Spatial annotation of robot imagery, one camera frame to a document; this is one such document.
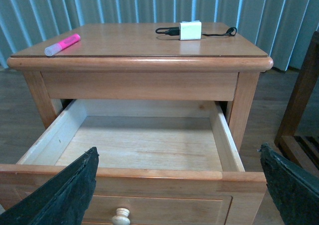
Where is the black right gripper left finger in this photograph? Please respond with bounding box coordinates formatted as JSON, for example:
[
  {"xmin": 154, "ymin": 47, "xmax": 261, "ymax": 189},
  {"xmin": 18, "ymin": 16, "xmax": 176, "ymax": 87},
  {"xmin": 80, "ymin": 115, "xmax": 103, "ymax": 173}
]
[{"xmin": 0, "ymin": 147, "xmax": 99, "ymax": 225}]

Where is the grey pleated curtain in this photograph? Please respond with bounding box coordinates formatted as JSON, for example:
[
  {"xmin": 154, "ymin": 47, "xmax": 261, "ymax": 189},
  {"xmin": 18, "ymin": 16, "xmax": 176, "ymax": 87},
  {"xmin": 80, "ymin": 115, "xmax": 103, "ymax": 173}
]
[{"xmin": 0, "ymin": 0, "xmax": 319, "ymax": 70}]

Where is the wooden nightstand cabinet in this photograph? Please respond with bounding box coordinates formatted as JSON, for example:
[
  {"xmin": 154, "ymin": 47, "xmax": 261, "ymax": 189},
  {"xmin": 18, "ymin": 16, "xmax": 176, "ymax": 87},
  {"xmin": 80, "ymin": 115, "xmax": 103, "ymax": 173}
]
[{"xmin": 7, "ymin": 22, "xmax": 273, "ymax": 148}]

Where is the pink highlighter marker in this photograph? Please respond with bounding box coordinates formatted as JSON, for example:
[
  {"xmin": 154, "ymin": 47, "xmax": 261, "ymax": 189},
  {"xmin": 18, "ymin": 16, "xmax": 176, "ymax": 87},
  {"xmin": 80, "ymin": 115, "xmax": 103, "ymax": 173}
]
[{"xmin": 44, "ymin": 34, "xmax": 81, "ymax": 56}]

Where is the white charger adapter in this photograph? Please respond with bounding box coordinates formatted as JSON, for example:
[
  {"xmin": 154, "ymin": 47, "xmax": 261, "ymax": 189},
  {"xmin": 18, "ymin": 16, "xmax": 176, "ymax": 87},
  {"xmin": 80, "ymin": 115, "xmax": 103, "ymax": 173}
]
[{"xmin": 179, "ymin": 20, "xmax": 202, "ymax": 40}]

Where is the wooden drawer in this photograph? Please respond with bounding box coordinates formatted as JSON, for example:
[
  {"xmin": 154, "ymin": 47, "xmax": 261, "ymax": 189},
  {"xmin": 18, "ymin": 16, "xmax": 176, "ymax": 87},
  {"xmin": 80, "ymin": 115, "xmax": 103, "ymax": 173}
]
[{"xmin": 0, "ymin": 100, "xmax": 266, "ymax": 225}]

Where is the dark wooden furniture frame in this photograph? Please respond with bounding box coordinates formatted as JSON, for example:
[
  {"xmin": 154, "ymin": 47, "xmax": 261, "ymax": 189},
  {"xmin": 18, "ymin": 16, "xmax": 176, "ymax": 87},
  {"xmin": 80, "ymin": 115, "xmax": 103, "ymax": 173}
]
[{"xmin": 274, "ymin": 31, "xmax": 319, "ymax": 176}]

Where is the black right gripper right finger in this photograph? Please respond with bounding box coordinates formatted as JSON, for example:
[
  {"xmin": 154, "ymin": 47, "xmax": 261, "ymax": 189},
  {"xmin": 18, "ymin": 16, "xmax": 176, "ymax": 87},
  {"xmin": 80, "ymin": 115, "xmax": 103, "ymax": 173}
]
[{"xmin": 260, "ymin": 143, "xmax": 319, "ymax": 225}]

